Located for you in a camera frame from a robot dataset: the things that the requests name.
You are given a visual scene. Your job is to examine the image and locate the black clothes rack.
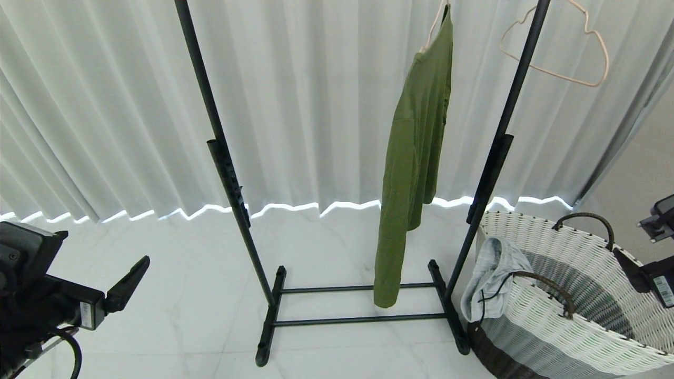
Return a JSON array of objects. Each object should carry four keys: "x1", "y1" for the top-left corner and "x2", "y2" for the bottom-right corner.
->
[{"x1": 174, "y1": 0, "x2": 551, "y2": 368}]

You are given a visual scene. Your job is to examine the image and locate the white laundry basket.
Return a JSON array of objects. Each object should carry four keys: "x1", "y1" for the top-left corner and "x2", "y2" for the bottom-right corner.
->
[{"x1": 465, "y1": 211, "x2": 674, "y2": 379}]

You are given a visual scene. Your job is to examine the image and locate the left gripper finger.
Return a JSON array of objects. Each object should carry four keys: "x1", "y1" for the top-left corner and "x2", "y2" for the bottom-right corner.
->
[{"x1": 105, "y1": 255, "x2": 151, "y2": 314}]

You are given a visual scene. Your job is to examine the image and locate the green long-sleeved shirt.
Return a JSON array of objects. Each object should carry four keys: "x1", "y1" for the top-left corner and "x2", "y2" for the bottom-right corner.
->
[{"x1": 373, "y1": 4, "x2": 455, "y2": 310}]

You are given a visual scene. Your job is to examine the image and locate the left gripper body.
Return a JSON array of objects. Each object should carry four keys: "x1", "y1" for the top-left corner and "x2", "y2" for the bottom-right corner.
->
[{"x1": 31, "y1": 276, "x2": 106, "y2": 332}]

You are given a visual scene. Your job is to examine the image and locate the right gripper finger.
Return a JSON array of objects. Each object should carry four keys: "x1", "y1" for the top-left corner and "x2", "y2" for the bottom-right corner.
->
[{"x1": 612, "y1": 247, "x2": 652, "y2": 294}]

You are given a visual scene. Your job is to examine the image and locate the white curtain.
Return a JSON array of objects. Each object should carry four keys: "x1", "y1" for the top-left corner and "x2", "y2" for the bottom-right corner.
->
[{"x1": 0, "y1": 0, "x2": 674, "y2": 225}]

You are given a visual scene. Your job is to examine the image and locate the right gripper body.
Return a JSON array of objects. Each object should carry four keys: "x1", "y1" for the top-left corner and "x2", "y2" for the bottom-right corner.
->
[{"x1": 645, "y1": 258, "x2": 674, "y2": 310}]

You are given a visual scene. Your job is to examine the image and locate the pale grey shorts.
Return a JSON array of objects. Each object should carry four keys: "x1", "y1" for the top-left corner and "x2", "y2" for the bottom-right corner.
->
[{"x1": 460, "y1": 236, "x2": 534, "y2": 323}]

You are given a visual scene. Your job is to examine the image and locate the pink clothes hanger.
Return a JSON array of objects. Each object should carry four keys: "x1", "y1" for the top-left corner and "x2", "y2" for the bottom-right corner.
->
[
  {"x1": 419, "y1": 0, "x2": 451, "y2": 54},
  {"x1": 499, "y1": 0, "x2": 610, "y2": 88}
]

